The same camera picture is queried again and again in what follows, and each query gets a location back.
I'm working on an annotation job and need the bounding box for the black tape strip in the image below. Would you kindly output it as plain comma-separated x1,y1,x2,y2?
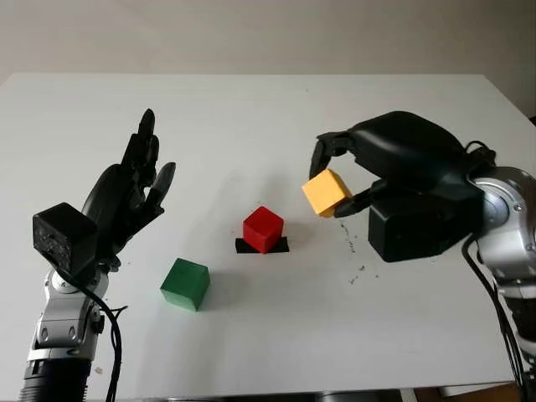
234,236,291,255

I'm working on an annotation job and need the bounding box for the yellow cube block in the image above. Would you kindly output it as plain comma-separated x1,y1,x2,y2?
301,168,353,219

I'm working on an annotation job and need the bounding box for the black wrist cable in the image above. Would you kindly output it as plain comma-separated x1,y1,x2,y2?
460,140,528,402
58,271,129,402

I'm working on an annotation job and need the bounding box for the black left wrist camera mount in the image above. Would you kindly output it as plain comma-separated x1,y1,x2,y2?
32,202,100,280

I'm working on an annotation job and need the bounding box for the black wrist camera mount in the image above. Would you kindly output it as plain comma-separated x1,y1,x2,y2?
32,202,100,280
367,192,482,264

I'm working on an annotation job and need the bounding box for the red cube block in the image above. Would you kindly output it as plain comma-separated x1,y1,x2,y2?
242,205,285,255

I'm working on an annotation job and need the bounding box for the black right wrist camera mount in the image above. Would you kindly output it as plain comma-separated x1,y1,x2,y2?
367,192,482,264

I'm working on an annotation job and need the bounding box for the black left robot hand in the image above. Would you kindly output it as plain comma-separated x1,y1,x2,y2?
81,108,177,269

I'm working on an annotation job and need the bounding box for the green cube block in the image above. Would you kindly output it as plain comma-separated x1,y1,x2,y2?
159,257,210,312

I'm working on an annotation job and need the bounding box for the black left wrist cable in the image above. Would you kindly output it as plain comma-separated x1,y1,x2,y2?
58,271,129,402

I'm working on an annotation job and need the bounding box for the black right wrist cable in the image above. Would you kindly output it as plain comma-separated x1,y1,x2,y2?
460,140,528,402

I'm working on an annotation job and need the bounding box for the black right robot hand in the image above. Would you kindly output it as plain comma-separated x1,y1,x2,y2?
308,111,482,219

